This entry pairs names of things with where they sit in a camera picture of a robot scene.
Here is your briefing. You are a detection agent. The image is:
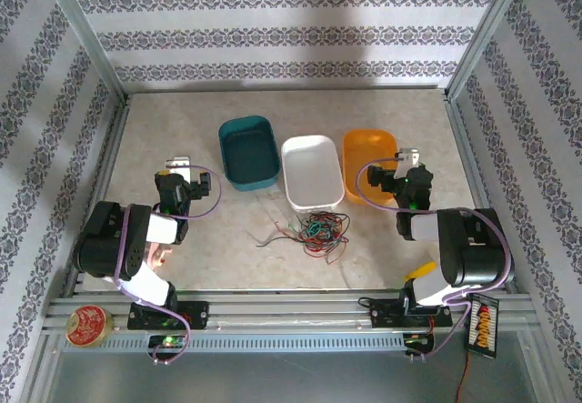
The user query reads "red cable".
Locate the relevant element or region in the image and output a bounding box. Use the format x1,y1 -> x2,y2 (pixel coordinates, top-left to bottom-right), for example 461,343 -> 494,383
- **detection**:
294,210 -> 352,267

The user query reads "black cable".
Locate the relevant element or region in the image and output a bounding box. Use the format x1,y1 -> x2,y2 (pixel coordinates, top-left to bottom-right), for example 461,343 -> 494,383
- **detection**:
275,214 -> 352,267
256,232 -> 319,248

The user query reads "green cable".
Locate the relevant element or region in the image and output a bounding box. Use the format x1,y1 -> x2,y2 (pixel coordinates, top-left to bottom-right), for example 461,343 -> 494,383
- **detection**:
290,219 -> 342,247

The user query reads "orange plastic container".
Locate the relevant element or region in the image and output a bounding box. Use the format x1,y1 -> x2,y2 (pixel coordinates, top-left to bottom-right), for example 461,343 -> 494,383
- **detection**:
341,128 -> 398,207

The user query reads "teal plastic container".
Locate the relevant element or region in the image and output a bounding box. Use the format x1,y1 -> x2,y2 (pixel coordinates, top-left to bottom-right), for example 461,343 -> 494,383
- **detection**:
217,115 -> 281,194

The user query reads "white plastic container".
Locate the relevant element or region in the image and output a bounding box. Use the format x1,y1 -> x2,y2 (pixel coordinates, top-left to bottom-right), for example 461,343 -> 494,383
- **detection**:
280,135 -> 346,214

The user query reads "black card with orange print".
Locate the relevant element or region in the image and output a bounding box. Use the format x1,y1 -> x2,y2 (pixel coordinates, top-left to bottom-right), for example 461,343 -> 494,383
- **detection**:
464,294 -> 500,361

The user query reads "red round tin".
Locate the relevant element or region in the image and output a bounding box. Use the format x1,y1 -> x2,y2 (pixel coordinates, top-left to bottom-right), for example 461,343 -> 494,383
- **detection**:
65,305 -> 115,349

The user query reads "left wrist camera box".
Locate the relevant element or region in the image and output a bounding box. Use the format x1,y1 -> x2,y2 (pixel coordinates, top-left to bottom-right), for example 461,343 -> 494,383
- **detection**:
164,155 -> 192,179

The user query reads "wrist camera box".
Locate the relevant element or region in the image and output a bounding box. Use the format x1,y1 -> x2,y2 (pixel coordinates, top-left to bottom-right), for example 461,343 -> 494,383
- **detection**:
394,147 -> 423,167
164,155 -> 192,179

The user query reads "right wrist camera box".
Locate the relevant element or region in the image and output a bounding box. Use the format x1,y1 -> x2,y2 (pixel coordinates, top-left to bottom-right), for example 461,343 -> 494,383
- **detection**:
394,147 -> 423,167

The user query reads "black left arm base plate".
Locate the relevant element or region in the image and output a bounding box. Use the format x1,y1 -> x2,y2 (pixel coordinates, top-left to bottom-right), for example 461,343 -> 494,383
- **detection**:
128,301 -> 210,330

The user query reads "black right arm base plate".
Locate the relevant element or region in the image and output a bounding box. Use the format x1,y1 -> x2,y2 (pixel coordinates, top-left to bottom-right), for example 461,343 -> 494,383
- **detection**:
370,305 -> 454,330

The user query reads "aluminium frame post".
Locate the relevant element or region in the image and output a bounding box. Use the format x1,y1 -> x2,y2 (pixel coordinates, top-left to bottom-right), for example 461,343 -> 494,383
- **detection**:
38,0 -> 131,104
443,0 -> 533,102

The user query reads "aluminium mounting rail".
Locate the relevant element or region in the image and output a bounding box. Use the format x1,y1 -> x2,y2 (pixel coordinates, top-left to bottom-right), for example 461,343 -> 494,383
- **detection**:
43,289 -> 542,331

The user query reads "thin red wire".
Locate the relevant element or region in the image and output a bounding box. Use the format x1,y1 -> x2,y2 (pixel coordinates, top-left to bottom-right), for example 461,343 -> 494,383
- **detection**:
456,352 -> 472,403

